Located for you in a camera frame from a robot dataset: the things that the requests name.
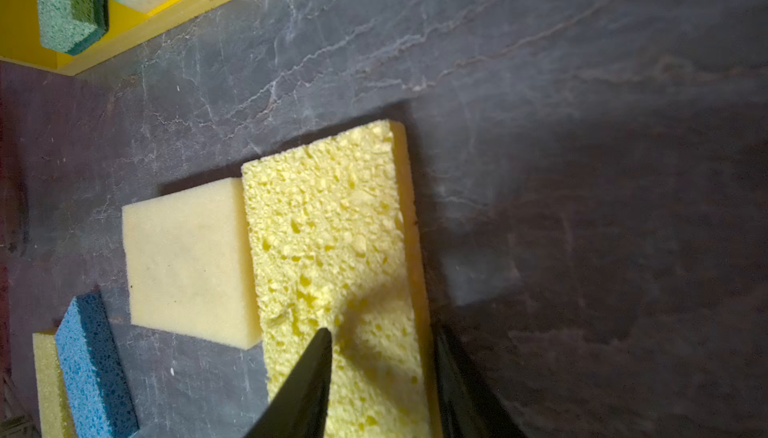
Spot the yellow cellulose sponge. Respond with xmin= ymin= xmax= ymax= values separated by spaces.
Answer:
xmin=32 ymin=331 xmax=77 ymax=438
xmin=241 ymin=120 xmax=441 ymax=437

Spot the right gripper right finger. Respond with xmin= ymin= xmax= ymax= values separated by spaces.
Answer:
xmin=433 ymin=325 xmax=526 ymax=438

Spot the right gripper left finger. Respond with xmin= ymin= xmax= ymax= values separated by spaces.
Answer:
xmin=245 ymin=328 xmax=332 ymax=438

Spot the blue sponge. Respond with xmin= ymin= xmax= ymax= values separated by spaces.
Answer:
xmin=55 ymin=291 xmax=139 ymax=437

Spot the green cellulose sponge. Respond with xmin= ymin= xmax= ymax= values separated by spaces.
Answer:
xmin=37 ymin=0 xmax=109 ymax=56

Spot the yellow shelf with coloured boards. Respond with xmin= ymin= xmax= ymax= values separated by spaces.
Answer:
xmin=1 ymin=0 xmax=231 ymax=76

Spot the tan sponge middle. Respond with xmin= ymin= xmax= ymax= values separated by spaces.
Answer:
xmin=122 ymin=178 xmax=262 ymax=350

